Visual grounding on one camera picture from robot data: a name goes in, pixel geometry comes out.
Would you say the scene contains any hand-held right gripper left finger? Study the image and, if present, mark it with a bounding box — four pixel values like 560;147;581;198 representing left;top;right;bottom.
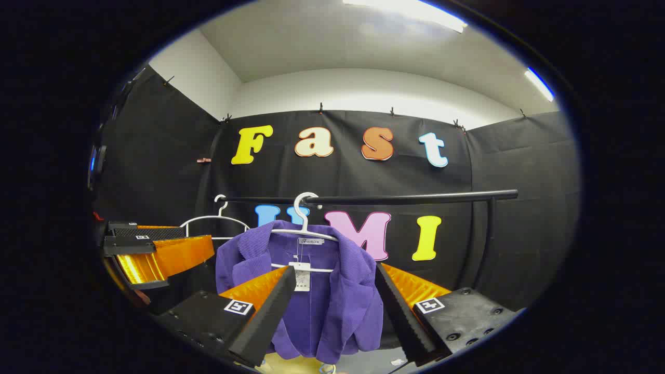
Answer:
151;266;297;368

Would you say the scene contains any white plastic clothes hanger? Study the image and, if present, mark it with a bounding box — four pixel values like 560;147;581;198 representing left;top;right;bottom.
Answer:
270;192;341;274
180;194;251;241

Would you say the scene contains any short ceiling light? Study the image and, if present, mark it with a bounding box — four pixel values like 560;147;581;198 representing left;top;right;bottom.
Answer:
524;68;555;102

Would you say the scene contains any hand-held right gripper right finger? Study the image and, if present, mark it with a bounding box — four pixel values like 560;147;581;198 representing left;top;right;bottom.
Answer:
375;262;525;367

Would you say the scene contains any purple ribbed jacket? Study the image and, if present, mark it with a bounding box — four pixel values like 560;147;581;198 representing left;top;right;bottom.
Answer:
216;220;385;364

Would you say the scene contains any black clothes rack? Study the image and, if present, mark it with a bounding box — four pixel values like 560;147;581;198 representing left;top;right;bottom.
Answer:
216;190;519;294

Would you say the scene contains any black device with blue light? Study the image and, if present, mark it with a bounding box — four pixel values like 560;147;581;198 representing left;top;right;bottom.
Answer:
87;143;108;190

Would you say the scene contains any row of black backdrop clips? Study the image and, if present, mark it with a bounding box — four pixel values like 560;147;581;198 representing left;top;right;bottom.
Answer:
163;75;527;130

